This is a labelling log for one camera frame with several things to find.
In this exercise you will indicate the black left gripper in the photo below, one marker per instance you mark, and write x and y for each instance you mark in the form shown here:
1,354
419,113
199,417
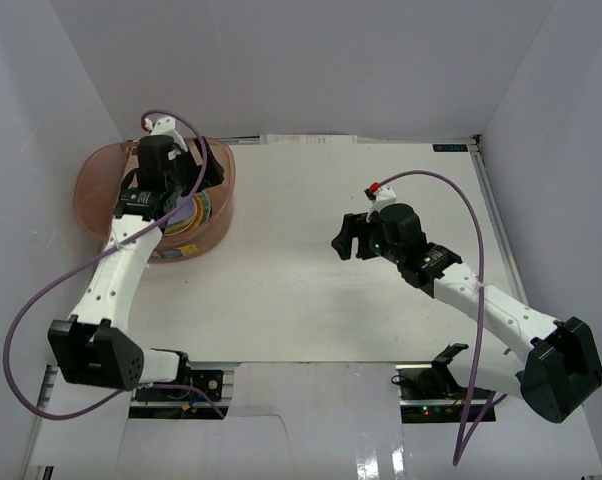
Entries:
201,163

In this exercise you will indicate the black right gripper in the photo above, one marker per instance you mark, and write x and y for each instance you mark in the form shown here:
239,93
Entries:
354,226

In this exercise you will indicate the purple square panda plate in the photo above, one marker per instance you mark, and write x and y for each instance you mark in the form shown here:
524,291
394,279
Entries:
185,218

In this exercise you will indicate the red and teal round plate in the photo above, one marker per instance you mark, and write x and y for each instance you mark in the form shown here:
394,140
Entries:
206,206

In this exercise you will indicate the orange woven round plate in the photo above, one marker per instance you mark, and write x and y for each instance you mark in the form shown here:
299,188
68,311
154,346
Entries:
201,212

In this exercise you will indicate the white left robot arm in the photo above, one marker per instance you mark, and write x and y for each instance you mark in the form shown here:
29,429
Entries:
92,346

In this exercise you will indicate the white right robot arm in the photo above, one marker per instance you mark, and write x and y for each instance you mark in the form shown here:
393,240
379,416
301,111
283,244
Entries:
558,365

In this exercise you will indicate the pink translucent plastic bin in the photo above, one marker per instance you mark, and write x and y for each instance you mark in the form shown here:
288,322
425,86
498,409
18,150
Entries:
97,188

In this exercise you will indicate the white paper sheet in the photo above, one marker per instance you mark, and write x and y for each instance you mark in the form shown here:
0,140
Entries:
307,139

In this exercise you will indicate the blue label sticker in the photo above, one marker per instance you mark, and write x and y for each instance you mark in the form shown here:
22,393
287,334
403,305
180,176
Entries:
449,148

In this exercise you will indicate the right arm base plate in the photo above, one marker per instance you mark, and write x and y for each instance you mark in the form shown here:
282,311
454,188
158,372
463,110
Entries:
429,394

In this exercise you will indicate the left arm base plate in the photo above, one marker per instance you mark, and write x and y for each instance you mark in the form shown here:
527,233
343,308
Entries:
209,381

